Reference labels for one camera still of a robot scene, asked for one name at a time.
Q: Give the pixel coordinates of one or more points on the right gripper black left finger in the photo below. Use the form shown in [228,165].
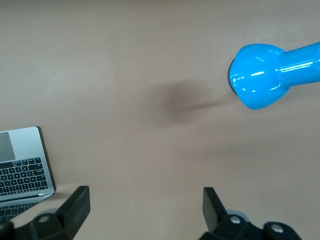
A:
[73,210]

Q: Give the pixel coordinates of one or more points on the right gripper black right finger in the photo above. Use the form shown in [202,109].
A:
[212,212]

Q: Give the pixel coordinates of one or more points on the grey laptop with black keyboard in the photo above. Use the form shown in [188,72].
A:
[27,172]

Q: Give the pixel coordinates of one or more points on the blue desk lamp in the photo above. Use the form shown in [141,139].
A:
[260,77]

